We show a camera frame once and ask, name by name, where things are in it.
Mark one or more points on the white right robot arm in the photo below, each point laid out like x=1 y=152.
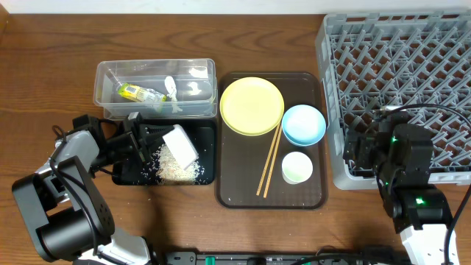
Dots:
x=399 y=154

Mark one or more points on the pink rice bowl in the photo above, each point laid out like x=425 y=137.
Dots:
x=180 y=146

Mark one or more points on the clear plastic waste bin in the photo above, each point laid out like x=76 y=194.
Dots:
x=197 y=91

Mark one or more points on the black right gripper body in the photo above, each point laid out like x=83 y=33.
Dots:
x=356 y=143

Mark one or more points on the white wrapper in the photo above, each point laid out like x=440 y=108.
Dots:
x=171 y=88

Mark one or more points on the dark brown serving tray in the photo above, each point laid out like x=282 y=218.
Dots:
x=241 y=158

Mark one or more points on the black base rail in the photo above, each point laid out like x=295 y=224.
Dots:
x=194 y=258

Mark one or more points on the yellow green drink bottle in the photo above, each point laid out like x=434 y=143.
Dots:
x=137 y=93

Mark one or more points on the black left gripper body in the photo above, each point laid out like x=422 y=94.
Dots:
x=133 y=140

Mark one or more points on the pile of rice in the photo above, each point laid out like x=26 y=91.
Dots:
x=165 y=170

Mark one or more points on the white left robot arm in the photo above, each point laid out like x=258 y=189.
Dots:
x=65 y=215

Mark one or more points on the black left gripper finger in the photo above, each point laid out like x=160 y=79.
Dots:
x=149 y=131
x=148 y=150

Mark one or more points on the light blue bowl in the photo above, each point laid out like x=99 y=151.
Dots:
x=303 y=125

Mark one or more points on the grey plastic dishwasher rack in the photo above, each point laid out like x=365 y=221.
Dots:
x=373 y=61

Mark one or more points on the right wooden chopstick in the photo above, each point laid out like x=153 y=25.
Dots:
x=273 y=156

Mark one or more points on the pale green cup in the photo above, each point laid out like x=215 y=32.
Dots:
x=297 y=167

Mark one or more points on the wooden chopstick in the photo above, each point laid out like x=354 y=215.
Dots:
x=267 y=160
x=273 y=156

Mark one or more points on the left wooden chopstick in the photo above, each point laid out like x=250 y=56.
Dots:
x=267 y=160

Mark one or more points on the black waste tray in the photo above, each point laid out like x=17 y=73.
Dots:
x=202 y=133

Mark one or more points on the yellow plate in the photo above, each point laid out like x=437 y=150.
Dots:
x=251 y=106

